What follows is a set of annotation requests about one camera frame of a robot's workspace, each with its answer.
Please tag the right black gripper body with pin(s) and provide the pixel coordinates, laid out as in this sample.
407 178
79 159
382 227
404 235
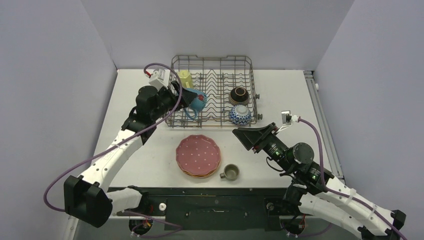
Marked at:
262 136

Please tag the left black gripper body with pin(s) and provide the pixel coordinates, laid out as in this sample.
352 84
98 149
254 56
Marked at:
166 100

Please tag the blue handled white mug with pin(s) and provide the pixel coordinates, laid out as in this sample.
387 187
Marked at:
197 105

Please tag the yellow green mug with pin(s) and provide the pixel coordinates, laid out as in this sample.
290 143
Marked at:
186 79

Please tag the orange patterned small bowl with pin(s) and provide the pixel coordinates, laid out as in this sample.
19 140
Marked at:
240 115

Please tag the grey wire dish rack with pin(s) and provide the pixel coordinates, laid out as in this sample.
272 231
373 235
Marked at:
216 76

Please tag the small grey cup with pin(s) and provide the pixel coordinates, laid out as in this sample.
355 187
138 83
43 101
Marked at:
230 172

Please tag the dark brown glazed bowl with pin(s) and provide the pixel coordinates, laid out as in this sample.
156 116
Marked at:
239 96

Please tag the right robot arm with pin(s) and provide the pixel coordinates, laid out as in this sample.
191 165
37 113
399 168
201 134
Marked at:
314 190

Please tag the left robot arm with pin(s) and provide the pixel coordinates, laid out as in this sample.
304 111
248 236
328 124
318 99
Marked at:
86 197

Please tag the pink polka dot plate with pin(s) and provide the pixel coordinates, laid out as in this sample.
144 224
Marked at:
198 154

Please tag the yellow plate under pink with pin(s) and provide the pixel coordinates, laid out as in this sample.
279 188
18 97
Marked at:
200 176

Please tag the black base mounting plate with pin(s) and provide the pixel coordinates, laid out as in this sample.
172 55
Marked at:
219 208

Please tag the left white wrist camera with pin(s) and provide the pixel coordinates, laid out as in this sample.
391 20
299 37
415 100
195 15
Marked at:
157 79

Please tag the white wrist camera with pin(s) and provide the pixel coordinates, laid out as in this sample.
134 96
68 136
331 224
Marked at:
286 118
157 79

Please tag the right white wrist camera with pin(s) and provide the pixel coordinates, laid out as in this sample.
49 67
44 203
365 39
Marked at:
286 118

